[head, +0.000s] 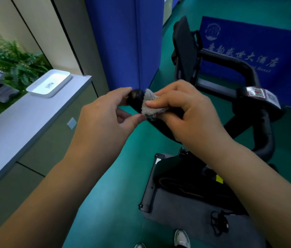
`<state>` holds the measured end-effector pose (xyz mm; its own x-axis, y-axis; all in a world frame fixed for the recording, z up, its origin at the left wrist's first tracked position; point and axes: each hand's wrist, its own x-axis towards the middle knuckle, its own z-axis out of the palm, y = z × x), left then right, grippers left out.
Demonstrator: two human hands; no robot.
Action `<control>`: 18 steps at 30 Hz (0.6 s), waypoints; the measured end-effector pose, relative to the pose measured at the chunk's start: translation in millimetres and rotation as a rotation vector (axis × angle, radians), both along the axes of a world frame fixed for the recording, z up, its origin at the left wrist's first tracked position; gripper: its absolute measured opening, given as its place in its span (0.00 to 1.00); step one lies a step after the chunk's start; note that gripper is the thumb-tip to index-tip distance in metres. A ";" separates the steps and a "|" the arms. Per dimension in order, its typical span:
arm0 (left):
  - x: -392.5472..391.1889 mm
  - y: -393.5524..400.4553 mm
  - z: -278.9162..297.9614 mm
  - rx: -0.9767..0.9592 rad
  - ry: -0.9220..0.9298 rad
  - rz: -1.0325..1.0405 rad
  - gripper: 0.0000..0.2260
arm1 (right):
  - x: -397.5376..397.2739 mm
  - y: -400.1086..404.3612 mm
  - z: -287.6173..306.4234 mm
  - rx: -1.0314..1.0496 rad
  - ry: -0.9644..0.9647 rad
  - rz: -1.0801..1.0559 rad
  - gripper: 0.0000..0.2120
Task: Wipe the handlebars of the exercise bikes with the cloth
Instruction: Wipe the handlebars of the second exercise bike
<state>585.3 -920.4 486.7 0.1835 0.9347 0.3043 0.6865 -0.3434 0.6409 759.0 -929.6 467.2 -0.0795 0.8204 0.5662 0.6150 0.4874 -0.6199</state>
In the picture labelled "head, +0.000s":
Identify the blue padded column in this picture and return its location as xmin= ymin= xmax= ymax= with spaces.
xmin=83 ymin=0 xmax=164 ymax=91

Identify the person's white right shoe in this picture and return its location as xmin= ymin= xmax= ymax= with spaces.
xmin=174 ymin=229 xmax=191 ymax=248

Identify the large dark green fern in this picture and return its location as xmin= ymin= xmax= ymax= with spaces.
xmin=0 ymin=40 xmax=53 ymax=92

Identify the person's right hand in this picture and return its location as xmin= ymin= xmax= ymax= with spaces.
xmin=145 ymin=80 xmax=235 ymax=166

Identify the green moss bed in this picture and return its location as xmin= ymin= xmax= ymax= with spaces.
xmin=0 ymin=85 xmax=29 ymax=119

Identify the grey floor mat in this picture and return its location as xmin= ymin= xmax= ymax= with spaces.
xmin=141 ymin=187 xmax=267 ymax=248

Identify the person's left hand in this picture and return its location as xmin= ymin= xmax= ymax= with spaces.
xmin=64 ymin=87 xmax=147 ymax=171

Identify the grey cleaning cloth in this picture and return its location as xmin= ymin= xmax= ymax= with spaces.
xmin=141 ymin=88 xmax=171 ymax=121

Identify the black exercise bike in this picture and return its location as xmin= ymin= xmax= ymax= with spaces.
xmin=127 ymin=15 xmax=287 ymax=237
xmin=199 ymin=15 xmax=291 ymax=113

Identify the white plastic tray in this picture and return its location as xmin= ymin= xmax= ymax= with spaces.
xmin=26 ymin=69 xmax=73 ymax=98

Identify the person's right forearm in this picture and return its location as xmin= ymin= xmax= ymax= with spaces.
xmin=211 ymin=141 xmax=291 ymax=248

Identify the grey-topped beige cabinet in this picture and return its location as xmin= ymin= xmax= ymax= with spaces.
xmin=0 ymin=74 xmax=99 ymax=240

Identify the black tablet holder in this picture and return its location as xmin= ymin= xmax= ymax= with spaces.
xmin=171 ymin=15 xmax=203 ymax=84

